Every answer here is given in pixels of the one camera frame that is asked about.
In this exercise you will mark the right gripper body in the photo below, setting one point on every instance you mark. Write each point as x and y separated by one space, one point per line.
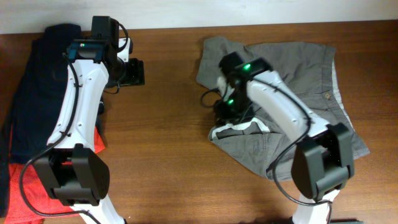
237 107

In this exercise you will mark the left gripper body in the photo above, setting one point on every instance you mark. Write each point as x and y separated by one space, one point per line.
129 73

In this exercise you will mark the grey shorts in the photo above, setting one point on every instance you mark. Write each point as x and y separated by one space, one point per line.
307 69

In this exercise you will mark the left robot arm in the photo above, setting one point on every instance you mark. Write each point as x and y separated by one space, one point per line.
69 169

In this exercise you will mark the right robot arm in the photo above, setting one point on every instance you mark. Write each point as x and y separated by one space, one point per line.
323 160

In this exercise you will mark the navy blue garment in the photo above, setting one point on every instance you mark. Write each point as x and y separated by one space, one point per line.
39 96

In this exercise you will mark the black garment with strap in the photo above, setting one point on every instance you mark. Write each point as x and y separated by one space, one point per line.
5 178

